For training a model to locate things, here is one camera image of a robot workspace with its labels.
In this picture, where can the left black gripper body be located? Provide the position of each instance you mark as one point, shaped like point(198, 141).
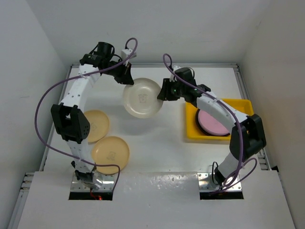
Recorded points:
point(118, 71)

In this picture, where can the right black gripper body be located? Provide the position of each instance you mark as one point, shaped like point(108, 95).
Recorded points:
point(173, 91)

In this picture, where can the cream plastic plate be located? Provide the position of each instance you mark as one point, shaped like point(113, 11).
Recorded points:
point(140, 99)

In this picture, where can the pink plastic plate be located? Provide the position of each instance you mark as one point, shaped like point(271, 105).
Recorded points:
point(212, 121)

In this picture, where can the yellow plastic plate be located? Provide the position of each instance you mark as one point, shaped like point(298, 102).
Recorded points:
point(99, 125)
point(111, 150)

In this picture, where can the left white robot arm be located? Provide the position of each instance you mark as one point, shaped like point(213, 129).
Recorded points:
point(68, 116)

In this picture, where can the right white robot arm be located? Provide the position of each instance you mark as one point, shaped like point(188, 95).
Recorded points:
point(246, 131)

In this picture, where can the yellow plastic bin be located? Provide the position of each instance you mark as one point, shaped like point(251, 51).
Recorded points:
point(201, 126)

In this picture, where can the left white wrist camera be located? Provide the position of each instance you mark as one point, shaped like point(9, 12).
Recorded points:
point(127, 54)

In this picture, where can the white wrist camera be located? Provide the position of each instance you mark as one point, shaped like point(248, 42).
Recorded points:
point(175, 70)
point(127, 54)

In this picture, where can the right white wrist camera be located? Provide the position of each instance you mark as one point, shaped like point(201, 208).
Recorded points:
point(175, 70)

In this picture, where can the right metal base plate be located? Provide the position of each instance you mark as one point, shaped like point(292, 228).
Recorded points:
point(206, 184)

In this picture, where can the metal base plate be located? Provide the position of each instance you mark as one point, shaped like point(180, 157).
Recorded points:
point(100, 183)
point(206, 184)

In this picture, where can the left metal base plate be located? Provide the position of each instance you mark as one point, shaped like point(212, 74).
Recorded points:
point(100, 183)

